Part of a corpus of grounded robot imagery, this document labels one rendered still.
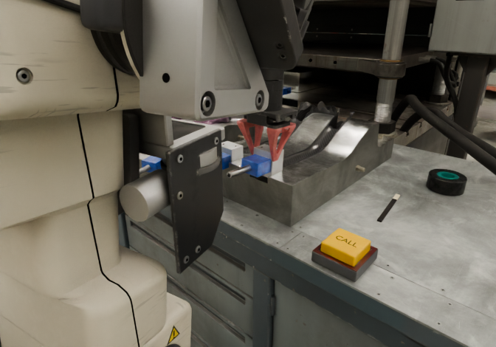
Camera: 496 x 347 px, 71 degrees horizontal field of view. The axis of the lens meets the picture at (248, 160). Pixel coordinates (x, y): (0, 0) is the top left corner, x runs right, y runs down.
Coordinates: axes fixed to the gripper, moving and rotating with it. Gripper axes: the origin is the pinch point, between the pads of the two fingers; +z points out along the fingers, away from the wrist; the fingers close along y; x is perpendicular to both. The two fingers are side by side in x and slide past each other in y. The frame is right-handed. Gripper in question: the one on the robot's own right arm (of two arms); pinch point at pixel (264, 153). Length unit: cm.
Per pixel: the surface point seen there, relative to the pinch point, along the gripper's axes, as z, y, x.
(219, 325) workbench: 53, 13, 0
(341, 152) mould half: 2.9, -6.5, -20.5
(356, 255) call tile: 9.6, -23.5, 5.9
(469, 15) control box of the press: -30, -14, -84
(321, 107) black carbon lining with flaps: -3.7, 7.4, -34.2
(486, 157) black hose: 5, -32, -48
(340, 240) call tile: 9.3, -19.8, 4.0
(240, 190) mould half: 9.2, 5.1, 1.1
